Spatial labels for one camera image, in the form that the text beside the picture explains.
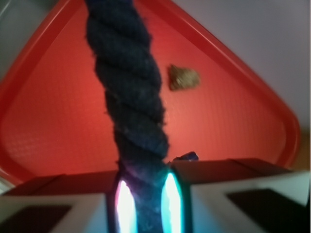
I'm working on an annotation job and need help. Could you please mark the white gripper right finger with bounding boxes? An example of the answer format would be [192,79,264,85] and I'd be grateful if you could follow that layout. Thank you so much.
[161,158,311,233]

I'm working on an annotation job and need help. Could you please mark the red plastic tray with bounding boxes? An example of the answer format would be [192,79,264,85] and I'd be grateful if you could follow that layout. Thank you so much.
[0,0,300,185]

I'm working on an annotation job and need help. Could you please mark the dark blue twisted rope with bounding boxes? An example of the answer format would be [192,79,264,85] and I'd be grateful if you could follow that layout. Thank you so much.
[85,0,200,233]

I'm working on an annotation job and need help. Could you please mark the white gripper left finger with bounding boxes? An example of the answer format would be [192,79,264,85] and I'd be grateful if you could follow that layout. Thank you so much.
[0,171,135,233]

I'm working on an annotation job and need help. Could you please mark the brown rock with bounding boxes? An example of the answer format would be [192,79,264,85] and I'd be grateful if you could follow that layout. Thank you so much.
[169,65,201,91]

